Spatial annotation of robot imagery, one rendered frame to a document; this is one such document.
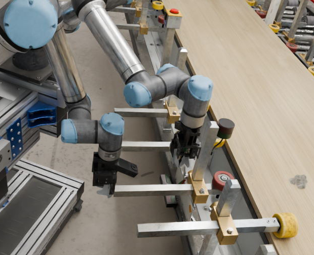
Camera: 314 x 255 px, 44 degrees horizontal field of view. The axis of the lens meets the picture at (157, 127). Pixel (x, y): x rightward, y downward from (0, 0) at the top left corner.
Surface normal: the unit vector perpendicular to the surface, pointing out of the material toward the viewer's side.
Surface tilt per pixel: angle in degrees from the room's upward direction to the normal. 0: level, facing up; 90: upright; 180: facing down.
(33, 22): 85
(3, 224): 0
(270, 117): 0
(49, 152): 0
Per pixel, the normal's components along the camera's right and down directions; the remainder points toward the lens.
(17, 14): 0.26, 0.55
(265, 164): 0.15, -0.78
